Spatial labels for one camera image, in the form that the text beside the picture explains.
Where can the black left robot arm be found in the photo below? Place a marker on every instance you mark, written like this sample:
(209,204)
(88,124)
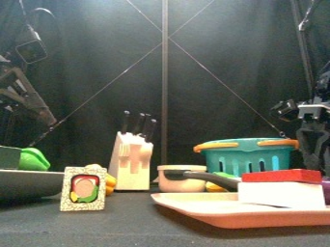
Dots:
(21,22)

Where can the red toy block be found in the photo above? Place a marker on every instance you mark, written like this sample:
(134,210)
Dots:
(280,175)

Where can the purple toy piece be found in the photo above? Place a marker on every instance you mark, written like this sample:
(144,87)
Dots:
(326,191)

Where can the white toy block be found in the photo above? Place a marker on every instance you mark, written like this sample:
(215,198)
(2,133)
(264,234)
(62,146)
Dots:
(280,194)

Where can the green toy pepper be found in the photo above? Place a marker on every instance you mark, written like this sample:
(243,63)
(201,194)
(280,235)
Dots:
(32,159)

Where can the dark green toy box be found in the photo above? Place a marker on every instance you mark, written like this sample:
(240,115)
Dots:
(9,157)

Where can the yellow green toy fruit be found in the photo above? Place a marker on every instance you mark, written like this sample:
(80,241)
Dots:
(213,185)

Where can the pink plastic tray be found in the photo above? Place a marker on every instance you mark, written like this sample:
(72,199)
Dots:
(240,210)

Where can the sushi roll toy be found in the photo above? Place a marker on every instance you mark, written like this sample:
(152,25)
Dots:
(82,188)

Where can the white wooden knife block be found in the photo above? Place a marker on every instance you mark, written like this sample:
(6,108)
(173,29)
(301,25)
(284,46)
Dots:
(129,165)

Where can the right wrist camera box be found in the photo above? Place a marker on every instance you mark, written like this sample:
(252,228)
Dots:
(284,110)

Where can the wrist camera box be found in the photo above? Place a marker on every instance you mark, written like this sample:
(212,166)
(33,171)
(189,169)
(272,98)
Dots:
(284,110)
(30,50)

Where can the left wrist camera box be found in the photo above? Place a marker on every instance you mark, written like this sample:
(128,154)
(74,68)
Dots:
(30,50)

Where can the vertical grey frame pole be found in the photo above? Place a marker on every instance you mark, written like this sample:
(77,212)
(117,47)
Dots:
(164,80)

